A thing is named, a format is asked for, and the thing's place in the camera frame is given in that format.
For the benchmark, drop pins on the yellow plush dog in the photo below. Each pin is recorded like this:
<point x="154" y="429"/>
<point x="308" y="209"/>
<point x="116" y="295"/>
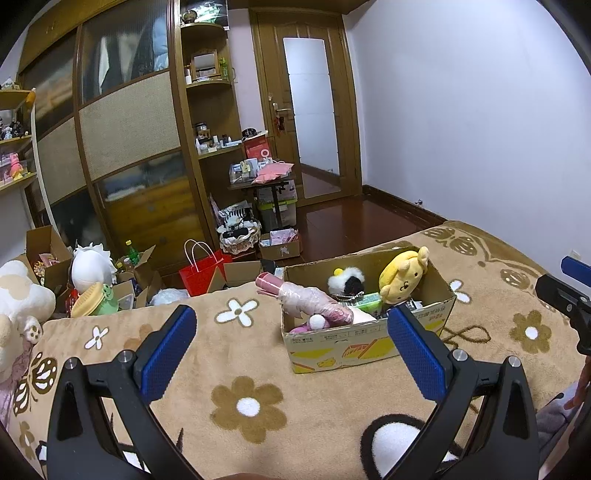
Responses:
<point x="401" y="277"/>

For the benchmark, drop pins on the white pink plush toy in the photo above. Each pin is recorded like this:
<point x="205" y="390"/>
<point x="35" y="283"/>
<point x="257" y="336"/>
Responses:
<point x="314" y="300"/>

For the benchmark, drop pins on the small side table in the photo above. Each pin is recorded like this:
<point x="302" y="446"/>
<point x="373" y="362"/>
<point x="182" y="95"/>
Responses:
<point x="275" y="203"/>

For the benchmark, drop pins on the open brown cardboard box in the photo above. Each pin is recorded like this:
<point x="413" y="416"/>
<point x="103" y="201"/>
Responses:
<point x="44" y="242"/>

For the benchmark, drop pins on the wooden wardrobe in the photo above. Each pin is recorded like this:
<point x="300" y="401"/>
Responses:
<point x="129" y="120"/>

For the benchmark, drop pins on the person's right hand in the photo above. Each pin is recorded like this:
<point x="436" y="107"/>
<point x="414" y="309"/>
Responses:
<point x="581" y="390"/>

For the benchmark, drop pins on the white pole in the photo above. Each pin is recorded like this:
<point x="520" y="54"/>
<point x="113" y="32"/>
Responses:
<point x="39" y="161"/>

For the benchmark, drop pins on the wooden door with glass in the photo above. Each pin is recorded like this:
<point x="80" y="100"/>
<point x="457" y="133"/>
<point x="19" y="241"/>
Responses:
<point x="272" y="69"/>

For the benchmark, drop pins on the red box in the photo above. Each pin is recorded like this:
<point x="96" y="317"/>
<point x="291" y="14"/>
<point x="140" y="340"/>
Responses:
<point x="258" y="150"/>

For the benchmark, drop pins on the plain cardboard box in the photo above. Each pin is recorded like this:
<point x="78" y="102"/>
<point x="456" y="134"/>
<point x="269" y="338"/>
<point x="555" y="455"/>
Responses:
<point x="240" y="272"/>

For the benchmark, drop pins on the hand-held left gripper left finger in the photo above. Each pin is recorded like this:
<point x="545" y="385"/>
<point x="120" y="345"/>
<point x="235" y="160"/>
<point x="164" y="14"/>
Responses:
<point x="168" y="350"/>

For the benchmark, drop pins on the clear plastic storage bin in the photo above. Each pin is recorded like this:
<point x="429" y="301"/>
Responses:
<point x="286" y="214"/>

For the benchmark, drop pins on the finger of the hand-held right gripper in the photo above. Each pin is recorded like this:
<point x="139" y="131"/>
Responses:
<point x="577" y="270"/>
<point x="561" y="293"/>

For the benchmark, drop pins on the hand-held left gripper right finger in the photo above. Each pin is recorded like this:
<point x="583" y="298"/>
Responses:
<point x="418" y="355"/>

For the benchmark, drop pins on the pink cloth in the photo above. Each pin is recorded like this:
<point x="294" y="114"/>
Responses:
<point x="274" y="171"/>

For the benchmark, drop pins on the large cream plush toy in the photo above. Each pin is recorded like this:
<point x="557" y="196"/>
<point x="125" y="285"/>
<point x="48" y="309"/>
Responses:
<point x="21" y="300"/>

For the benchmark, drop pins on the beige floral blanket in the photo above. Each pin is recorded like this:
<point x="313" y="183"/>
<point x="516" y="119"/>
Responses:
<point x="240" y="341"/>

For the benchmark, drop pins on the green frog plush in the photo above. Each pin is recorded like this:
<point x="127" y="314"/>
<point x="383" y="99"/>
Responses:
<point x="104" y="302"/>

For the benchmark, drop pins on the white-haired plush doll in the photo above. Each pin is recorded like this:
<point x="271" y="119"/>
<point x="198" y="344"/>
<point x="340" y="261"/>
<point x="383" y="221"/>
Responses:
<point x="92" y="272"/>

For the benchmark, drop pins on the clear plastic organizer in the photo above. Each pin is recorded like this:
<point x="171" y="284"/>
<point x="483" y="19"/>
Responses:
<point x="242" y="173"/>

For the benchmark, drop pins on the person's grey trousers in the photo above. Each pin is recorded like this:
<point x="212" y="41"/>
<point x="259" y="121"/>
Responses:
<point x="551" y="415"/>

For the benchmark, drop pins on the white fluffy plush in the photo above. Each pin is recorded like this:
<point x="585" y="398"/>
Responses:
<point x="168" y="296"/>

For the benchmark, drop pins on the wall socket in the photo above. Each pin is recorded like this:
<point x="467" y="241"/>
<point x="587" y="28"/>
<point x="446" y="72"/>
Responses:
<point x="575" y="255"/>

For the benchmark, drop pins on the lace-trimmed basket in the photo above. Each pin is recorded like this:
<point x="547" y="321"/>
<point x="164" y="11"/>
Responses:
<point x="238" y="240"/>

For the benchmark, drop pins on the pink toy figure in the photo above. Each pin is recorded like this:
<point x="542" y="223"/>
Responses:
<point x="16" y="167"/>

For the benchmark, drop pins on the cardboard box with yellow print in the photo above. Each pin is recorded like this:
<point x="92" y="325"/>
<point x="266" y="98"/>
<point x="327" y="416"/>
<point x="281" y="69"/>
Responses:
<point x="351" y="350"/>

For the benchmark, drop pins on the wooden corner shelf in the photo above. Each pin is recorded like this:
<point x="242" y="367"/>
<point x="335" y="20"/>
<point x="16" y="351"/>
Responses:
<point x="207" y="84"/>

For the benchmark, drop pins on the wooden wall shelf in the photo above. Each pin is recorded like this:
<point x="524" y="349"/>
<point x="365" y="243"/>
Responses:
<point x="14" y="95"/>

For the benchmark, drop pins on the black white plush toy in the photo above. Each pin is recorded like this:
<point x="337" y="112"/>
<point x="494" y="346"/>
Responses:
<point x="346" y="277"/>

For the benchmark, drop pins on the small wooden frame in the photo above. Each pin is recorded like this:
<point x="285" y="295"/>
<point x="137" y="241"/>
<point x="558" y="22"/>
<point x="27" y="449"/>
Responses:
<point x="204" y="62"/>

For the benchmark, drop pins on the green glass bottle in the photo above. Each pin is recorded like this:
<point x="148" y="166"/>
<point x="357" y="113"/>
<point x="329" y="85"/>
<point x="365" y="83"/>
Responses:
<point x="131" y="254"/>

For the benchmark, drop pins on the small cardboard box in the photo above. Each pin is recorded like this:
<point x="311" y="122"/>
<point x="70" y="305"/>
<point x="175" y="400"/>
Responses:
<point x="281" y="251"/>

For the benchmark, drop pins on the red paper bag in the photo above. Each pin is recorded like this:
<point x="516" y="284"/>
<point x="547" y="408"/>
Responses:
<point x="198" y="277"/>

